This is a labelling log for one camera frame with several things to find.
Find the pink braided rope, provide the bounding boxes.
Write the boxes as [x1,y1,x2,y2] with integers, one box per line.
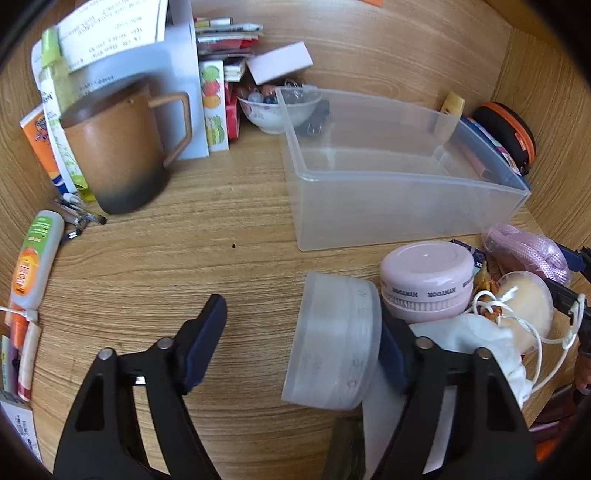
[482,223,573,287]

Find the fruit print box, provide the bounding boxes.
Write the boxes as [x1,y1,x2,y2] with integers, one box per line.
[199,60,230,153]

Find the wooden desktop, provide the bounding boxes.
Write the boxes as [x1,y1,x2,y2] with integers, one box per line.
[0,0,573,480]

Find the white red pen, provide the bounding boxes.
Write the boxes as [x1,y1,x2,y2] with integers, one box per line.
[17,320,43,401]

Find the orange green glue bottle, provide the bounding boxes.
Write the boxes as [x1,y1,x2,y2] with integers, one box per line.
[8,210,65,309]

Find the frosted round plastic container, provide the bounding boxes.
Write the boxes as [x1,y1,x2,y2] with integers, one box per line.
[281,272,383,411]

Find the blue gum packet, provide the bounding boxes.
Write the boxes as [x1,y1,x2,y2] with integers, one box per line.
[450,239,486,269]

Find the green white packet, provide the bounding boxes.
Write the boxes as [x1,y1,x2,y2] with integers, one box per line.
[46,115,96,205]

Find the pink flat case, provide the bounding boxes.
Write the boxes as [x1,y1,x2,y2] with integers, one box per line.
[462,141,495,178]

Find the blue fabric pouch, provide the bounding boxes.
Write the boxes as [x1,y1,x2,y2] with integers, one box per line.
[459,115,532,192]

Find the clear plastic storage box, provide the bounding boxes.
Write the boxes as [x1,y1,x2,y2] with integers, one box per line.
[276,86,532,252]

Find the metal nail clippers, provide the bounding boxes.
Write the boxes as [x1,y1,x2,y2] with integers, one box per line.
[53,194,108,241]

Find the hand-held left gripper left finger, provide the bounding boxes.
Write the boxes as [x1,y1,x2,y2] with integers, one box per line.
[53,294,228,480]

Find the yellow tube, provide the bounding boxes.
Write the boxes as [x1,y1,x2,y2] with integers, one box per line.
[438,91,465,116]

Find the pink round jar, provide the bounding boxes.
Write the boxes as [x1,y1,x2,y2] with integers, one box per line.
[379,242,476,324]

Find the black binder clips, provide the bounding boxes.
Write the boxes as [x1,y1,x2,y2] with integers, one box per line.
[284,78,332,137]

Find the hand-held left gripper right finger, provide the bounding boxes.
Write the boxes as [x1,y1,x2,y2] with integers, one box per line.
[369,316,539,480]

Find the black orange zip case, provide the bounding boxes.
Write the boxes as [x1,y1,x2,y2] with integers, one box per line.
[472,102,536,176]

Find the white file holder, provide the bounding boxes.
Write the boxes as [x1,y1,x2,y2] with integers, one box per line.
[81,0,211,160]

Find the white printed receipt paper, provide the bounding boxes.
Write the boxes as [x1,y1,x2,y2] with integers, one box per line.
[31,0,169,88]

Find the white bowl with marbles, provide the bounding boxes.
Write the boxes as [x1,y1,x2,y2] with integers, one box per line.
[237,85,322,136]

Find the white drawstring cloth pouch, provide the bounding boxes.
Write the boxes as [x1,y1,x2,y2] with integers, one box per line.
[361,288,585,480]

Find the stack of booklets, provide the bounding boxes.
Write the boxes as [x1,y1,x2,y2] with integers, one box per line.
[194,16,264,61]

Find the gourd charm with orange cord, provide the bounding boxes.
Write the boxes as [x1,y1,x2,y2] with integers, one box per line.
[475,267,505,324]

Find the white cable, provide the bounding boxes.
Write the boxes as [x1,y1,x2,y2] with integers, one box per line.
[0,306,38,324]

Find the plain white box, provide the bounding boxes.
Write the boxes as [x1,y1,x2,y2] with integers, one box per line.
[246,41,312,86]

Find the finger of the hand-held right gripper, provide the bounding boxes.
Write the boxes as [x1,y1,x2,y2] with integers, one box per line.
[547,279,591,358]
[551,240,591,278]

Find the green cap spray bottle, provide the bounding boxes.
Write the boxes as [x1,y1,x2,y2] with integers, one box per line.
[39,28,75,123]

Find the orange white tube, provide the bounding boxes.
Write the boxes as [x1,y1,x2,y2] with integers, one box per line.
[19,105,77,195]

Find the brown ceramic mug with lid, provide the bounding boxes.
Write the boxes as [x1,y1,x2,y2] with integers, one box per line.
[60,78,193,215]

